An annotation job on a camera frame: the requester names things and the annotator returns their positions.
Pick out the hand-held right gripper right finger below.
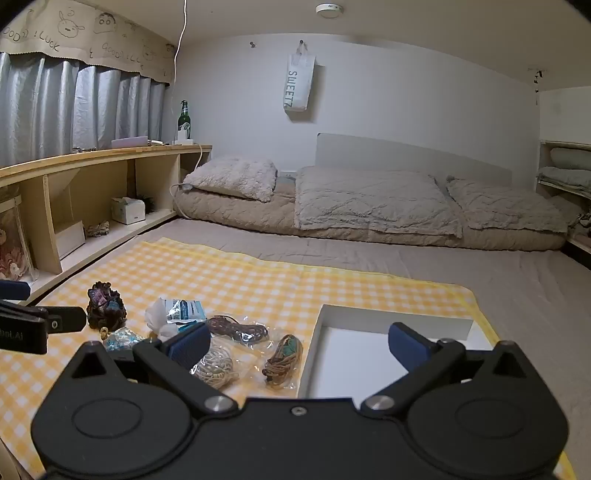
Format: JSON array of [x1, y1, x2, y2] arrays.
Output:
[[360, 322, 536, 418]]

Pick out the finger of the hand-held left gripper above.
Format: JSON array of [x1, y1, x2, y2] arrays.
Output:
[[0, 300, 88, 335], [0, 279, 32, 303]]

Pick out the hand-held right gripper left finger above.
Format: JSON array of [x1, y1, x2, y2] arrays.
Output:
[[60, 322, 241, 416]]

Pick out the beige cord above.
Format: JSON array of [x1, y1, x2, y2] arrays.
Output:
[[188, 344, 242, 389]]

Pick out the dark purple fabric scrunchie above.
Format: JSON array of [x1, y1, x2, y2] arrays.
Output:
[[87, 282, 127, 330]]

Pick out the white shallow cardboard box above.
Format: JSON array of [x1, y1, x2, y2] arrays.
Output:
[[298, 304, 492, 400]]

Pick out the clear plastic bag with cable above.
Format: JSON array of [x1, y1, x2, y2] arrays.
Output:
[[261, 333, 305, 387]]

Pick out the white and blue packet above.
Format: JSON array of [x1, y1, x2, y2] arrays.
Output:
[[165, 298, 208, 324]]

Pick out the framed printed picture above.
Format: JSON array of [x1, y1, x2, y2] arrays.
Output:
[[0, 194, 38, 283]]

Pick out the blue bead bag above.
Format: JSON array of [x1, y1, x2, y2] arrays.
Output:
[[102, 327, 149, 355]]

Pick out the white box in shelf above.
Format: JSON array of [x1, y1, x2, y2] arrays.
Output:
[[54, 220, 87, 260]]

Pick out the yellow checked blanket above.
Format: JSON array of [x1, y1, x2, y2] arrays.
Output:
[[0, 237, 578, 480]]

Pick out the white tissue box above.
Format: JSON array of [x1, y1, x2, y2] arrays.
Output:
[[111, 196, 148, 226]]

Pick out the wooden shelf unit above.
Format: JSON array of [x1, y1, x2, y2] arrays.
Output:
[[0, 144, 213, 305]]

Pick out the beige folded quilt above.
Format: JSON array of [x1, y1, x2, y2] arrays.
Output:
[[173, 185, 568, 251]]

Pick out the beige folded blanket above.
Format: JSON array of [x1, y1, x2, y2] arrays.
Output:
[[294, 166, 464, 238]]

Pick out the fluffy beige pillow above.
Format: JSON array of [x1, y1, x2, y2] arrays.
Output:
[[182, 155, 279, 203]]

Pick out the beige quilted pillow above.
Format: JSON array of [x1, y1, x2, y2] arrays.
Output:
[[445, 175, 570, 234]]

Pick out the silver grey curtain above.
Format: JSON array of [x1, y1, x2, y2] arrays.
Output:
[[0, 52, 168, 169]]

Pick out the pale green folded bedding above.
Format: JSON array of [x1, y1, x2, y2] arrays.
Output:
[[538, 147, 591, 195]]

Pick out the beige printed valance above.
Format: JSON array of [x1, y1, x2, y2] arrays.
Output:
[[0, 0, 174, 85]]

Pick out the white side shelf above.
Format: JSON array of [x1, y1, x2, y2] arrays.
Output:
[[534, 88, 591, 261]]

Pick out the white hanging bag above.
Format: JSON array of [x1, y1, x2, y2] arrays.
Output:
[[281, 42, 319, 121]]

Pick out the dark brown cord in bag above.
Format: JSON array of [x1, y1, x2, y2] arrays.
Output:
[[205, 315, 271, 345]]

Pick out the white power cable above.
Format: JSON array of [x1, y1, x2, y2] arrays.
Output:
[[170, 143, 205, 219]]

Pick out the black hanging wall clip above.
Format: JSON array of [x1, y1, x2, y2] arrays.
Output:
[[530, 68, 546, 108]]

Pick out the white hanging cord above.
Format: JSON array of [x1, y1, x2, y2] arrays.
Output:
[[174, 0, 189, 84]]

